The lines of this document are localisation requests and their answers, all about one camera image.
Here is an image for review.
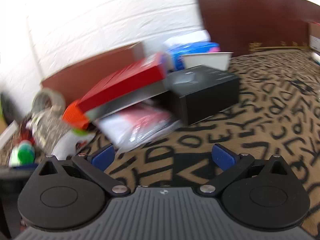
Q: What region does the dark red cardboard box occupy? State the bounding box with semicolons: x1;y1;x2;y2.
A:
41;42;145;104

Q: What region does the blue white package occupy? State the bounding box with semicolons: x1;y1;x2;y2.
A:
162;30;220;71

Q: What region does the white plastic packet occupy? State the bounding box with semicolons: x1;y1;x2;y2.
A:
94;103;182;154

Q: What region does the red flat box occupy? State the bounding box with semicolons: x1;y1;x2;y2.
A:
62;53;167;129

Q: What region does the dark wooden headboard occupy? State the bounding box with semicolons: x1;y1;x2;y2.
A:
197;0;319;56

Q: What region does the black product box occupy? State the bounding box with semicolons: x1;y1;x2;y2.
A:
154;66;240;126

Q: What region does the dried herb sachet bag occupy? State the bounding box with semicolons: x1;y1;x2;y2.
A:
30;111;72;155

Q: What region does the letter patterned brown cloth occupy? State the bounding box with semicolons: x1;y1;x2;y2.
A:
0;48;320;235

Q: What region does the clear tape roll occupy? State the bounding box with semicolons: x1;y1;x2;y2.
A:
31;88;66;115

